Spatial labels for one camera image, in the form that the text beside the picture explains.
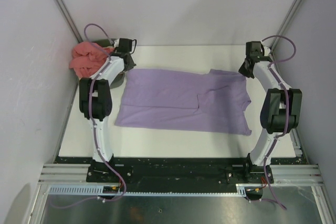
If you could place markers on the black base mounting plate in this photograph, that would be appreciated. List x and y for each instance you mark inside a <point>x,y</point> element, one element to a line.
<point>177,175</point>

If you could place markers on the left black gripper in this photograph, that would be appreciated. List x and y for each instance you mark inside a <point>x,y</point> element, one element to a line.
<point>130,65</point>

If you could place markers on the purple t shirt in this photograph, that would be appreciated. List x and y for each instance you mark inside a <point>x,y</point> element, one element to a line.
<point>175,100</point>

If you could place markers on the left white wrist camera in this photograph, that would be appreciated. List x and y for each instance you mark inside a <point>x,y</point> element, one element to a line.
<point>116,43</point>

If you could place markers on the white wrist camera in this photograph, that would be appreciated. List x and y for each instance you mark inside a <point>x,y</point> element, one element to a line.
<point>116,43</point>
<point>266,51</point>

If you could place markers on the aluminium frame post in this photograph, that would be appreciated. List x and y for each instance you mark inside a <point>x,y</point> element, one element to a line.
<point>289,17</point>
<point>68,19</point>

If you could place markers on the dark grey plastic bin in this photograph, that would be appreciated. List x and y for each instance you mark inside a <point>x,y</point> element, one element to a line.
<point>115,82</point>

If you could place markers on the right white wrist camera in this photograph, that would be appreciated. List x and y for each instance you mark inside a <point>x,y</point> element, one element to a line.
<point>266,51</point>

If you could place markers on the pink t shirt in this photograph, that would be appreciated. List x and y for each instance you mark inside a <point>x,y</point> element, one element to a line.
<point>88,58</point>

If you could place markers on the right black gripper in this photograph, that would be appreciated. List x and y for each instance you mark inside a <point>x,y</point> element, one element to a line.
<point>243,71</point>

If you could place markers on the right aluminium frame post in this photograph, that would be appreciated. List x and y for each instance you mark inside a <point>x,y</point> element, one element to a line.
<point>289,17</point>

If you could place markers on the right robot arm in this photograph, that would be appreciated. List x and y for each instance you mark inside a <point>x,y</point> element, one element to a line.
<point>280,112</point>

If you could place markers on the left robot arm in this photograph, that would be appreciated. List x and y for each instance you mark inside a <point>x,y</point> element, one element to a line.
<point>95,101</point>

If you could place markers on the left aluminium frame post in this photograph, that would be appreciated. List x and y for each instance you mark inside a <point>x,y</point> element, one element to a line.
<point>68,19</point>

